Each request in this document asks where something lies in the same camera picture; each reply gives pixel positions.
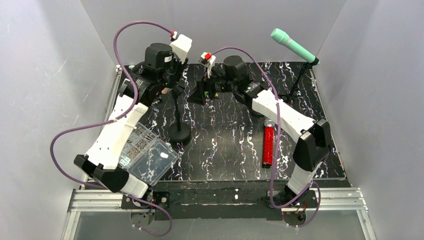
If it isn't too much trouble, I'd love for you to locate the black round base clip stand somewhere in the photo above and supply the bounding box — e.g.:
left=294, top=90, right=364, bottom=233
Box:
left=168, top=84, right=191, bottom=143

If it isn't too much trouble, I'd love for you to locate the red glitter microphone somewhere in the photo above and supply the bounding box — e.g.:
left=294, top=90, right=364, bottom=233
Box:
left=262, top=118, right=275, bottom=169

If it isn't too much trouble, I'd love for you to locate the pink microphone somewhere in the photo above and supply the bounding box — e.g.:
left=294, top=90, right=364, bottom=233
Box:
left=161, top=87, right=170, bottom=95

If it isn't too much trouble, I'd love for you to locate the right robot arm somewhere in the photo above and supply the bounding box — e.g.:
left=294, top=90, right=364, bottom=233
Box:
left=188, top=52, right=332, bottom=209

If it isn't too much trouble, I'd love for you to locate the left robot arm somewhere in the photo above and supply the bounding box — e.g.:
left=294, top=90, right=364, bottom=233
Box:
left=73, top=40, right=192, bottom=198

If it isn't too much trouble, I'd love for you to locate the black round base shock stand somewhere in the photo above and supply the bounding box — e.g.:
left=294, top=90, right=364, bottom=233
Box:
left=249, top=109, right=264, bottom=117

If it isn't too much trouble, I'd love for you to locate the black tall tripod stand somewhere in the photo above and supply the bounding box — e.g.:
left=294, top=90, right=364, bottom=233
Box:
left=278, top=62, right=314, bottom=103

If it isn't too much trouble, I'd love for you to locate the teal microphone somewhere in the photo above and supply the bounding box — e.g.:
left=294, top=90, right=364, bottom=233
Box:
left=270, top=28, right=320, bottom=66

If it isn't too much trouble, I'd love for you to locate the clear plastic screw box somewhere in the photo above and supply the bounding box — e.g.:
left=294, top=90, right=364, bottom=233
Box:
left=118, top=122, right=180, bottom=186

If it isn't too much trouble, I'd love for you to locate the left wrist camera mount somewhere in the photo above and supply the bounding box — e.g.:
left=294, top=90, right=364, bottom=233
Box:
left=169, top=30, right=193, bottom=64

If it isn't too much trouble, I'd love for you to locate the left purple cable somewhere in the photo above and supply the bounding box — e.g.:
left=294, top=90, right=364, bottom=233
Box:
left=49, top=20, right=174, bottom=237

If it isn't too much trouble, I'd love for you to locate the purple cable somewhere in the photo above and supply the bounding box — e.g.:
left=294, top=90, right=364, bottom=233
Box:
left=210, top=46, right=322, bottom=229
left=49, top=20, right=174, bottom=237

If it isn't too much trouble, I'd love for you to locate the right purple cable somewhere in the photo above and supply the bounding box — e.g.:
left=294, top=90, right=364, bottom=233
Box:
left=210, top=46, right=322, bottom=229

